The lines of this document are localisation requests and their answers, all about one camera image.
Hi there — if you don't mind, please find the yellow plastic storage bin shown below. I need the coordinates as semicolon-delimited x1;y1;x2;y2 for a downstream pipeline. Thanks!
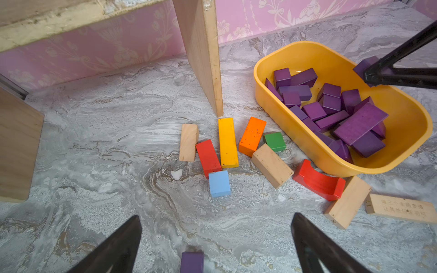
253;41;433;177

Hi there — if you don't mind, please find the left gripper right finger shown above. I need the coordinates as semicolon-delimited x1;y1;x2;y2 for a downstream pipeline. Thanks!
290;213;369;273

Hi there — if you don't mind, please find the natural wood brick near shelf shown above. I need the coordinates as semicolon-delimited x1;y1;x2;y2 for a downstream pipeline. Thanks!
179;124;199;162

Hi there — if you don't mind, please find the engraved natural wood brick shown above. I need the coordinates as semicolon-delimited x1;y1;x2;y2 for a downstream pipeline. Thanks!
365;193;437;224

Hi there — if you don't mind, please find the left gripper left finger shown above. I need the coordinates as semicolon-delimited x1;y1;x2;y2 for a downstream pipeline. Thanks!
68;215;142;273

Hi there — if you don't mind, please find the orange brick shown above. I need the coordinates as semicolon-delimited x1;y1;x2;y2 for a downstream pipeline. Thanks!
239;117;267;157

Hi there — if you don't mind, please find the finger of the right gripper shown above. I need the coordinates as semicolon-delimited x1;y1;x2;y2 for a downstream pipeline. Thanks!
364;21;437;72
364;68;437;89

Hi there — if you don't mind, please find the beige wood brick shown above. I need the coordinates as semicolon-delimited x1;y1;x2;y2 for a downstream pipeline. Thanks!
251;144;294;189

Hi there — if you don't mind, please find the red long brick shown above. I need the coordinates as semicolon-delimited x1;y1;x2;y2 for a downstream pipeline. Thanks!
196;139;223;179

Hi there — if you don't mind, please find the yellow long brick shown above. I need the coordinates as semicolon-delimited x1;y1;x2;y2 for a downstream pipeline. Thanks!
218;118;239;168

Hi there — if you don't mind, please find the small red brick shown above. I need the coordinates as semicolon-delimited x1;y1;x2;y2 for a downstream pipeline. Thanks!
292;159;346;201

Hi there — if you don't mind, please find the wooden two-tier shelf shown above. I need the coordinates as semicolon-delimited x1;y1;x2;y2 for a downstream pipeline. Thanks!
1;1;224;202

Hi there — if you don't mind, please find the green brick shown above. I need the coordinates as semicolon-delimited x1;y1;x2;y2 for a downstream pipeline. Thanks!
263;132;286;152

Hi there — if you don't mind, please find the natural wood brick small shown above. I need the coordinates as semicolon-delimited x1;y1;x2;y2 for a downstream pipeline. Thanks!
324;176;372;229

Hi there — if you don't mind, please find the light blue brick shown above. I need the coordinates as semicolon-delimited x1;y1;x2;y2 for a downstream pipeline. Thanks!
208;170;231;197

